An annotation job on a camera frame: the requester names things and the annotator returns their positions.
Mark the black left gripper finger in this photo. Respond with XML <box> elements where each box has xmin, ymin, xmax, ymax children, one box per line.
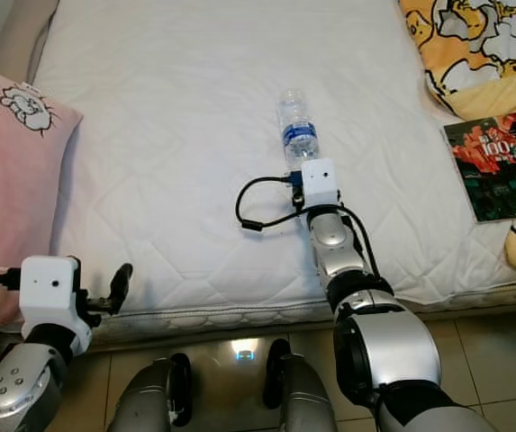
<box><xmin>109</xmin><ymin>263</ymin><xmax>134</xmax><ymax>314</ymax></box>

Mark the clear plastic water bottle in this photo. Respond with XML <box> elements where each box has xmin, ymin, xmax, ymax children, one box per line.
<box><xmin>276</xmin><ymin>88</ymin><xmax>321</xmax><ymax>172</ymax></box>

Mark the pink pillow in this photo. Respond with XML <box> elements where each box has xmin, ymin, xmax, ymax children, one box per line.
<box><xmin>0</xmin><ymin>61</ymin><xmax>85</xmax><ymax>329</ymax></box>

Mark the yellow cartoon print blanket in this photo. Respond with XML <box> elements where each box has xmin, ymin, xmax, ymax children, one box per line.
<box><xmin>399</xmin><ymin>0</ymin><xmax>516</xmax><ymax>278</ymax></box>

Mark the grey left robot leg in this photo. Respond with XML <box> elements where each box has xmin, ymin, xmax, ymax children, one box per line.
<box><xmin>118</xmin><ymin>354</ymin><xmax>194</xmax><ymax>432</ymax></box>

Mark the grey robot leg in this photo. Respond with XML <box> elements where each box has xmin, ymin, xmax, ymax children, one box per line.
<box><xmin>262</xmin><ymin>339</ymin><xmax>339</xmax><ymax>432</ymax></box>
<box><xmin>118</xmin><ymin>354</ymin><xmax>194</xmax><ymax>432</ymax></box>

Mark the white quilted mattress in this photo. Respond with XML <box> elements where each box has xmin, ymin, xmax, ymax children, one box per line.
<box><xmin>28</xmin><ymin>0</ymin><xmax>516</xmax><ymax>343</ymax></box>

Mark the dark red green book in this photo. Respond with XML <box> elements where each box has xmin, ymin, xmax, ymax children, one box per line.
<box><xmin>442</xmin><ymin>112</ymin><xmax>516</xmax><ymax>224</ymax></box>

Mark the grey right robot leg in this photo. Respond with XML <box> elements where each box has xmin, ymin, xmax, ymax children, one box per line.
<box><xmin>262</xmin><ymin>339</ymin><xmax>339</xmax><ymax>432</ymax></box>

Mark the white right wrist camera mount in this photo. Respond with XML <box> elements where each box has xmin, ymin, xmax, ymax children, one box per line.
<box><xmin>301</xmin><ymin>157</ymin><xmax>342</xmax><ymax>210</ymax></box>

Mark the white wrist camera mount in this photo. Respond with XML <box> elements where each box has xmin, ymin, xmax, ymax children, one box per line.
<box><xmin>301</xmin><ymin>157</ymin><xmax>342</xmax><ymax>210</ymax></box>
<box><xmin>21</xmin><ymin>256</ymin><xmax>83</xmax><ymax>329</ymax></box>

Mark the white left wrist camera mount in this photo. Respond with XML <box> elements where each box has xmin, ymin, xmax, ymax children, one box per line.
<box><xmin>21</xmin><ymin>256</ymin><xmax>83</xmax><ymax>329</ymax></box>

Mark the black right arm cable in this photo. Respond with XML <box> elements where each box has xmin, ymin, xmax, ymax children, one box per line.
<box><xmin>236</xmin><ymin>175</ymin><xmax>380</xmax><ymax>275</ymax></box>

